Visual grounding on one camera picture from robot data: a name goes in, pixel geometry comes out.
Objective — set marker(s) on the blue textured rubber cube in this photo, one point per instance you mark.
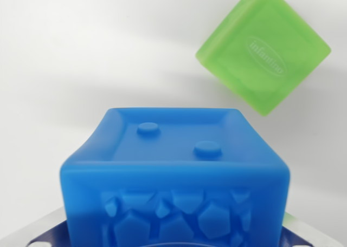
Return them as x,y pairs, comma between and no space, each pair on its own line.
173,174

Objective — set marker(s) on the green rubber cube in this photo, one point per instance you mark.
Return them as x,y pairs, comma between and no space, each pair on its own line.
260,52

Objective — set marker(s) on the black-padded metal gripper left finger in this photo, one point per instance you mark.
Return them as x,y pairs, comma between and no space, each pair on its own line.
38,228

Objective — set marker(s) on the black-padded metal gripper right finger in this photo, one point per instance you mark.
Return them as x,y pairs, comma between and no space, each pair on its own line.
306,232

